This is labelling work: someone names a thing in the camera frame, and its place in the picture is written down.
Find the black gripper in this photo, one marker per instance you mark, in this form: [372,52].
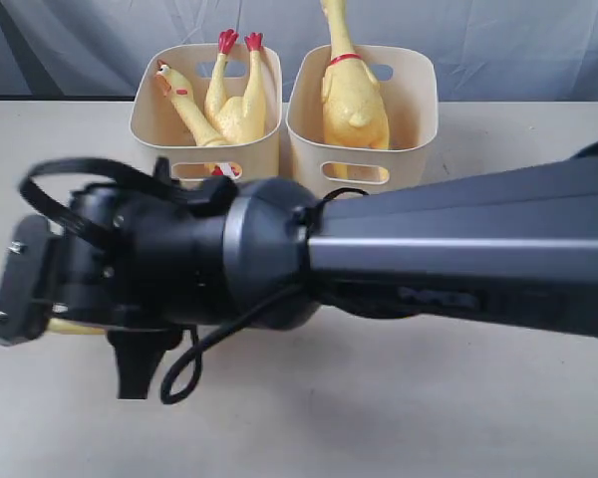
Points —
[124,260]

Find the broken rubber chicken body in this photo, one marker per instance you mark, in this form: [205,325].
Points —
[238,119]

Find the white backdrop curtain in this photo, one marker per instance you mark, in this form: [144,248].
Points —
[482,50]

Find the rubber chicken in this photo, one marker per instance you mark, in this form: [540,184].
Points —
[354,113]
[59,325]

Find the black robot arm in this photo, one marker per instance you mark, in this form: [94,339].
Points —
[517,248]

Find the cream bin marked X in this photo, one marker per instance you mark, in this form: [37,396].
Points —
[159,130]

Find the cream bin marked O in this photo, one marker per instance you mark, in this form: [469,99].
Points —
[411,99]

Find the broken rubber chicken head neck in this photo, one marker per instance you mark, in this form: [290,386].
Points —
[179,91]

